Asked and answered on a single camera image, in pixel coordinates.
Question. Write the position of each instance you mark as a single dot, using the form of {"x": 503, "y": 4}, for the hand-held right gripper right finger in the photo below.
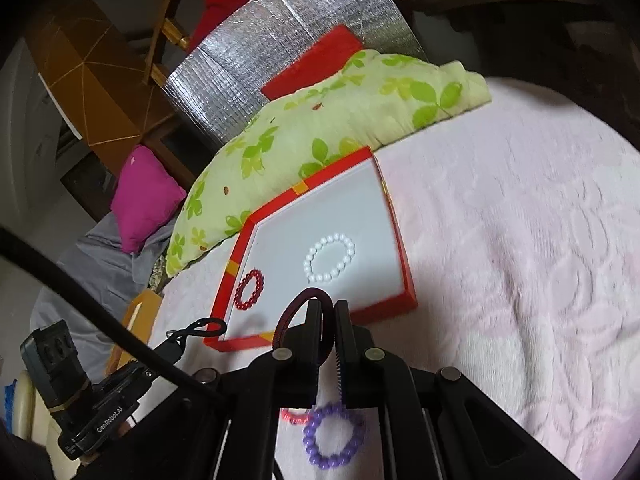
{"x": 350, "y": 360}

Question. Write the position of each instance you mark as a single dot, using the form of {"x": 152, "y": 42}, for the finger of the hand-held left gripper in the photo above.
{"x": 167, "y": 349}

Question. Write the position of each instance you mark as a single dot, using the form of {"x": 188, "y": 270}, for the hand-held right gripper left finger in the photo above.
{"x": 310, "y": 350}

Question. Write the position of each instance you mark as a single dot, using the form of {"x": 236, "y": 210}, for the red jewelry tray box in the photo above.
{"x": 320, "y": 205}

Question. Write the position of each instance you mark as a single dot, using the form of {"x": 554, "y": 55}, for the patterned cloth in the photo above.
{"x": 157, "y": 272}

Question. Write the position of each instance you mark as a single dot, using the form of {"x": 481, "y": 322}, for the grey blanket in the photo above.
{"x": 90, "y": 270}

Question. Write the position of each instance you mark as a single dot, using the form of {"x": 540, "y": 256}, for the magenta pillow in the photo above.
{"x": 145, "y": 200}

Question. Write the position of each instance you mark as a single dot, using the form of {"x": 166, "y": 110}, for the pink bed blanket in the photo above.
{"x": 500, "y": 235}

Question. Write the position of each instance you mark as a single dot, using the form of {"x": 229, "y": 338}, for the green floral pillow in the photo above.
{"x": 325, "y": 120}

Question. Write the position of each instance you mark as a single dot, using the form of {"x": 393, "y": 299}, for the red cushion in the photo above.
{"x": 315, "y": 67}

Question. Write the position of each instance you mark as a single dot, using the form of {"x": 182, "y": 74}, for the brown cardboard board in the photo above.
{"x": 90, "y": 60}

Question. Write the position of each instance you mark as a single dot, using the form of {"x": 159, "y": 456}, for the wooden chair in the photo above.
{"x": 172, "y": 32}

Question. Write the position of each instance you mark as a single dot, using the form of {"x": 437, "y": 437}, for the silver foil mat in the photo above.
{"x": 260, "y": 25}

